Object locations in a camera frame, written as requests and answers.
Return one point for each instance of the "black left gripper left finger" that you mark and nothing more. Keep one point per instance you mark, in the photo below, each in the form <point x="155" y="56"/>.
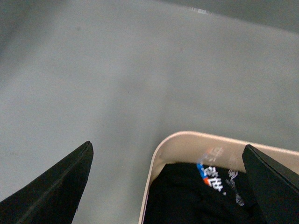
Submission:
<point x="54" y="196"/>

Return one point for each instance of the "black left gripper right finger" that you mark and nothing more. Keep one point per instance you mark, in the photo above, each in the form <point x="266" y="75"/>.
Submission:
<point x="275" y="186"/>

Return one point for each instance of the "cream plastic laundry hamper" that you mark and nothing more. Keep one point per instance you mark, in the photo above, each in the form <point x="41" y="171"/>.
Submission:
<point x="211" y="150"/>

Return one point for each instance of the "black printed t-shirt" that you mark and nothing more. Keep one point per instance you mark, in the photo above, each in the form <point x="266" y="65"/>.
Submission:
<point x="189" y="193"/>

